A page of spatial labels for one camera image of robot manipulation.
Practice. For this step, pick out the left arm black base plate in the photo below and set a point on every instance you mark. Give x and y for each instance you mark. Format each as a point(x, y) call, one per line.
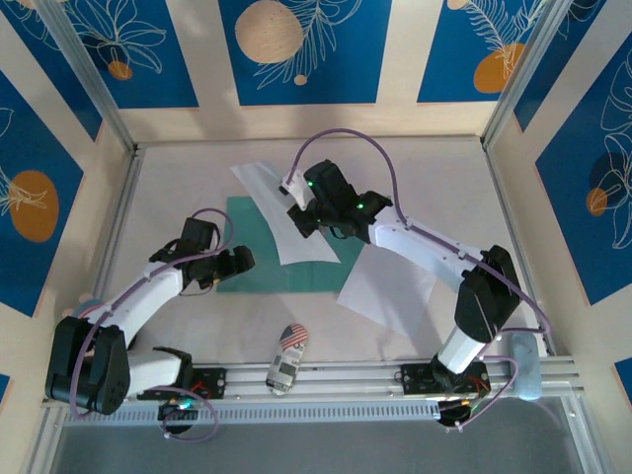
point(212, 382)

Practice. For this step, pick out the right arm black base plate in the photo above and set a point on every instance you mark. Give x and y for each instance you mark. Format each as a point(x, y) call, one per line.
point(415, 380)

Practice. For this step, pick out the aluminium table side rail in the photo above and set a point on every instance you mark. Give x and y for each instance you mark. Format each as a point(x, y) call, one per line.
point(502, 197)
point(118, 222)

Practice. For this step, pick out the light blue plush toy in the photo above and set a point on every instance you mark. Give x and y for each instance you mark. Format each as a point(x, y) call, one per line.
point(526, 365)

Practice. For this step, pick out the white paper sheet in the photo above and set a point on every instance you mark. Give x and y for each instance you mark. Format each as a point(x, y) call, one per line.
point(385, 291)
point(276, 232)

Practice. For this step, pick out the black electronics box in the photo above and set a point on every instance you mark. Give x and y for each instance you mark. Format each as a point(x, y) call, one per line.
point(449, 415)
point(170, 412)

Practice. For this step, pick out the plush doll striped shirt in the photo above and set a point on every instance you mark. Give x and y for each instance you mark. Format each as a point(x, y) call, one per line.
point(86, 308)

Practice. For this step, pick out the aluminium frame post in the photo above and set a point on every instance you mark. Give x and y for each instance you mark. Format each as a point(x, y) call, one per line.
point(528, 74)
point(88, 74)

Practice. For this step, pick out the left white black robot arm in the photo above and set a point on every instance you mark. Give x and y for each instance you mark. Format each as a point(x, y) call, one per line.
point(148, 291)

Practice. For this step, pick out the green paper folder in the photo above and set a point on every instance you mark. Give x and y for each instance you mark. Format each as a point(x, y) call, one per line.
point(257, 276)

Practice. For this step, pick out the wide aluminium base rail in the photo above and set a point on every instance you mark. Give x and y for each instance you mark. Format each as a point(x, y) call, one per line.
point(345, 380)

